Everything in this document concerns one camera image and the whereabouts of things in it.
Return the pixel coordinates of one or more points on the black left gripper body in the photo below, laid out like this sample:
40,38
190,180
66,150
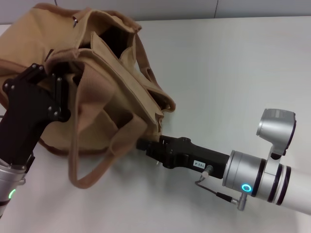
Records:
22,116

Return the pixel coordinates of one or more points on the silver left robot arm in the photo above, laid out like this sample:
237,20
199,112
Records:
12,184

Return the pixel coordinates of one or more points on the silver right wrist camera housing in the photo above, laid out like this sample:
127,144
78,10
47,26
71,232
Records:
277,128

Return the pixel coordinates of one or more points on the khaki canvas food bag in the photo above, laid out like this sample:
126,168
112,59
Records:
102,97

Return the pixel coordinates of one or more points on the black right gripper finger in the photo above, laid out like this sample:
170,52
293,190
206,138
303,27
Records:
143,144
155,153

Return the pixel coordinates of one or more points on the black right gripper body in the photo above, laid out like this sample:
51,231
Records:
194,157

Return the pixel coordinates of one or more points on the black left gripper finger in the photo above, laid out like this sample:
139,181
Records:
49,54
58,92

